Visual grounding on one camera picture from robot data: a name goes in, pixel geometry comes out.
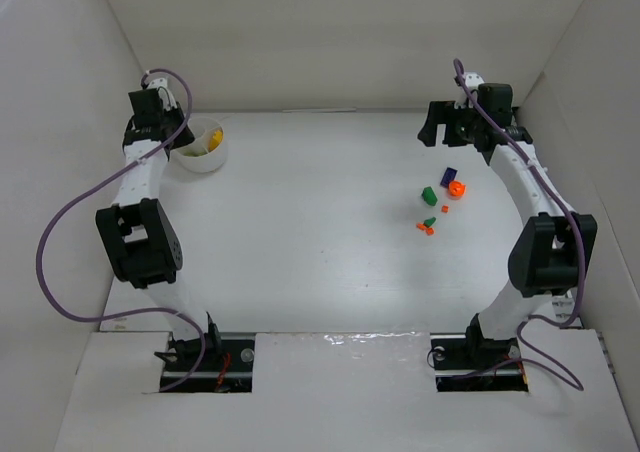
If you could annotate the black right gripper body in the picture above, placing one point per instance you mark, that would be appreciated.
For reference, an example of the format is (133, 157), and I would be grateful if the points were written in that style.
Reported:
(447, 120)

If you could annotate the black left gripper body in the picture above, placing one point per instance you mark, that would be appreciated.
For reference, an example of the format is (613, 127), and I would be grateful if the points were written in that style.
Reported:
(151, 136)

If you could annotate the white divided round container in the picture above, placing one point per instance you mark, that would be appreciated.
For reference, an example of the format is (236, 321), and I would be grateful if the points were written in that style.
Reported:
(208, 161)

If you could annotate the yellow lego block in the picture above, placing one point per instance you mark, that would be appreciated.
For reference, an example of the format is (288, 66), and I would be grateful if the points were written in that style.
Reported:
(215, 140)

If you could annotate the dark green lego brick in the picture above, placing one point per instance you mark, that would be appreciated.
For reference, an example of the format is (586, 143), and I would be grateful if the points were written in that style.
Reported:
(429, 196)

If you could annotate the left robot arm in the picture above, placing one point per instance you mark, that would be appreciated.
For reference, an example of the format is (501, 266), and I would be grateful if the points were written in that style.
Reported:
(141, 244)

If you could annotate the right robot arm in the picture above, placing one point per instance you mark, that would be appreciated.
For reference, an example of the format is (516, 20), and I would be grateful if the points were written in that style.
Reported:
(501, 319)

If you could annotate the dark blue lego plate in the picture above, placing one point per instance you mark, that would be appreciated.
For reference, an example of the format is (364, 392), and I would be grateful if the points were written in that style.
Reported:
(448, 176)

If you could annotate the orange round lego piece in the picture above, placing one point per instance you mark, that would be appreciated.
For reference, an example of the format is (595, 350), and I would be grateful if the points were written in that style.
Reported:
(456, 190)

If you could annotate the small orange lego pieces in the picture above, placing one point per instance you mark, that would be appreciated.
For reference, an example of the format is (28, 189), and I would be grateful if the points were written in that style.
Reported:
(428, 230)

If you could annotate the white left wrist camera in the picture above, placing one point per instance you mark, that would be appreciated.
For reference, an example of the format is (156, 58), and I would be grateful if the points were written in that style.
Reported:
(161, 85)

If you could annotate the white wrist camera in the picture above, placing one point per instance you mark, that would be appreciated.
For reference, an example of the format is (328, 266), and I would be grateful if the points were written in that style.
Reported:
(161, 85)
(468, 83)

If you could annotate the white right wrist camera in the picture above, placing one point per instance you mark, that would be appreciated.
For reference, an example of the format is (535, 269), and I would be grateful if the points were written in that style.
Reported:
(468, 83)

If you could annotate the metal rail right side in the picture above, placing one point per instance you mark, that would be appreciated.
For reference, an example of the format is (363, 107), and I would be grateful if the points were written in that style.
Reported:
(552, 253)

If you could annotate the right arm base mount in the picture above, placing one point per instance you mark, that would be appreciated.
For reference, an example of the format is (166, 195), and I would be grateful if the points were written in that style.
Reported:
(462, 367)

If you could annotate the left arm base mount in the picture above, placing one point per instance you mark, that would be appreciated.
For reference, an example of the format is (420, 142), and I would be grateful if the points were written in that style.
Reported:
(226, 368)

